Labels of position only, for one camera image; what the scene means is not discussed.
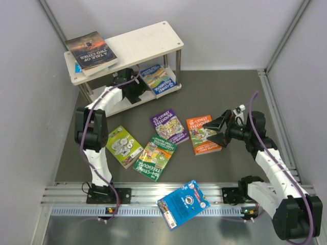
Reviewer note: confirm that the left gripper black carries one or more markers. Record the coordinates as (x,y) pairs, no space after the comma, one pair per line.
(141,88)

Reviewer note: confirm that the blue back-cover book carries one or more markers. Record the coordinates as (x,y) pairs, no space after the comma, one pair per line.
(182,204)

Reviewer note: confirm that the aluminium mounting rail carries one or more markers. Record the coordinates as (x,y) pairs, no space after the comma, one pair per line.
(69,199)

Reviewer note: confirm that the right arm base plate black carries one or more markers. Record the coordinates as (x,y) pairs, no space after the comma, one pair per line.
(233,196)

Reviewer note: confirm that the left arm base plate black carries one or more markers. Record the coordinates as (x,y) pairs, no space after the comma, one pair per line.
(108,196)

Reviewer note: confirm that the dark tale of two cities book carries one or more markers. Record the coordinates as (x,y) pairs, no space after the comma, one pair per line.
(90,52)

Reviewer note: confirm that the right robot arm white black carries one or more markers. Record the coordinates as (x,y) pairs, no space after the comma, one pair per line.
(294,213)

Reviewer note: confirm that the purple 52-storey treehouse book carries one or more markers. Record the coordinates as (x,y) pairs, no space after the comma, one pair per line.
(169,127)

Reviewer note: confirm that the orange 78-storey treehouse book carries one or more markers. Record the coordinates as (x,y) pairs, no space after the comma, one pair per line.
(199,135)

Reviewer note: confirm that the lime green book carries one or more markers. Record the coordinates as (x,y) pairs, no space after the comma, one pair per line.
(123,146)

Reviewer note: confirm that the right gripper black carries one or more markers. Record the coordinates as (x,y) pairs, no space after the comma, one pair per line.
(217,124)

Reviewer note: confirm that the green 104-storey treehouse book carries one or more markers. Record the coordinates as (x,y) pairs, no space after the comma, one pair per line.
(154,157)

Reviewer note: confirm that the white two-tier shelf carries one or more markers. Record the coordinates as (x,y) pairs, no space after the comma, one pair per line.
(134,48)

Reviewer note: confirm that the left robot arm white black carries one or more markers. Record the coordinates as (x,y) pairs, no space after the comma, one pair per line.
(91,130)

